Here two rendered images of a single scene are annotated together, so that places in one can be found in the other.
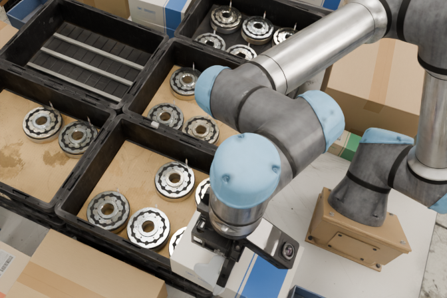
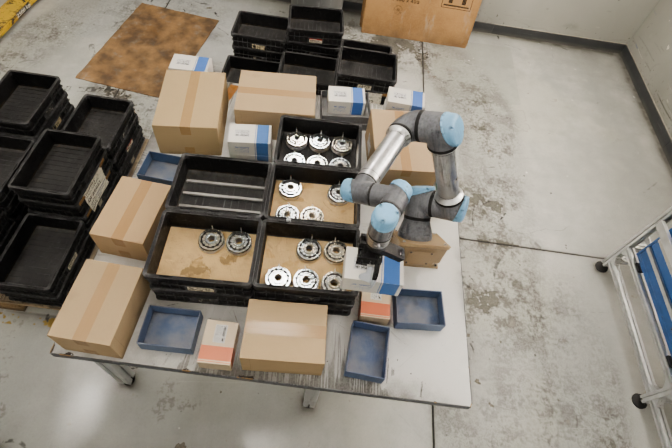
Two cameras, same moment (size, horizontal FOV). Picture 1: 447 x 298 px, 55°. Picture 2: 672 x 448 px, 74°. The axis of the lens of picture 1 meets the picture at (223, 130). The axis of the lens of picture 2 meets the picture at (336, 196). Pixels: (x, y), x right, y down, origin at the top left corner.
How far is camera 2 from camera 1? 0.83 m
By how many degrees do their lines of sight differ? 13
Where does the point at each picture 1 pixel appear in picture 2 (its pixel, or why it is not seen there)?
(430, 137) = (443, 184)
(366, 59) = not seen: hidden behind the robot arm
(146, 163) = (285, 245)
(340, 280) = (418, 279)
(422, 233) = (453, 240)
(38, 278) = (256, 327)
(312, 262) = not seen: hidden behind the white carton
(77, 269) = (276, 315)
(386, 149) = (422, 196)
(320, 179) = not seen: hidden behind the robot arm
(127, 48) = (240, 176)
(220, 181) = (380, 223)
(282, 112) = (388, 191)
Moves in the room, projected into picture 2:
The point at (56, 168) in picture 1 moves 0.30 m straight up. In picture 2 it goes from (232, 265) to (225, 226)
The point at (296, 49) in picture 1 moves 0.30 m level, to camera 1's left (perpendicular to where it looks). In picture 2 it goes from (378, 162) to (287, 173)
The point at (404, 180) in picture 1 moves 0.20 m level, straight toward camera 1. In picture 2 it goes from (436, 210) to (418, 246)
